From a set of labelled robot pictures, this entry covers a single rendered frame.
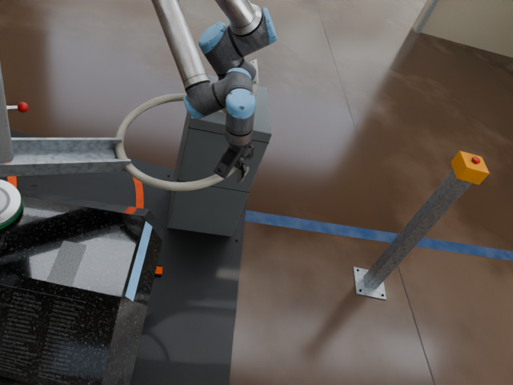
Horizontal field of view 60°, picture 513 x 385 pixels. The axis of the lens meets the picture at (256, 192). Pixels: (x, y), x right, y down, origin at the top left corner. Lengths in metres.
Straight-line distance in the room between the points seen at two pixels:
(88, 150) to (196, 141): 0.69
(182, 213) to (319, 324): 1.00
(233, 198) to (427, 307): 1.44
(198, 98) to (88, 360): 0.90
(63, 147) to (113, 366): 0.73
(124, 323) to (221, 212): 1.20
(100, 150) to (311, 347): 1.54
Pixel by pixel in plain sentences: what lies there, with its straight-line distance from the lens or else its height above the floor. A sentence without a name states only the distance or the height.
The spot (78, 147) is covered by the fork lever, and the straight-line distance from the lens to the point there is 1.63.
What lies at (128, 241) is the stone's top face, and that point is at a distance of 1.60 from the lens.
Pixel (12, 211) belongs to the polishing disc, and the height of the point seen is 0.86.
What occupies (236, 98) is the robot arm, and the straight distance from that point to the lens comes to 1.38.
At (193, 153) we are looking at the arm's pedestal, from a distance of 2.23.
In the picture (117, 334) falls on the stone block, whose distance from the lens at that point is 1.53.
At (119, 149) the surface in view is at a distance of 1.64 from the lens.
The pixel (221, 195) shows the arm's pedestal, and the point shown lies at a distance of 2.45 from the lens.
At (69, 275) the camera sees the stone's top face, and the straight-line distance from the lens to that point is 1.52.
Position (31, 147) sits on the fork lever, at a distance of 1.60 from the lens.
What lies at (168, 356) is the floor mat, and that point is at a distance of 2.29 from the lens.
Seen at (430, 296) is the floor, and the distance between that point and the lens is 3.14.
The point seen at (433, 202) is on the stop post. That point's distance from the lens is 2.39.
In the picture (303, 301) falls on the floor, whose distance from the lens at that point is 2.65.
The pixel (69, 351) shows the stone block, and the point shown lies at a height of 0.69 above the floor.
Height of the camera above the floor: 2.12
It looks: 44 degrees down
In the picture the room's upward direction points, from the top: 22 degrees clockwise
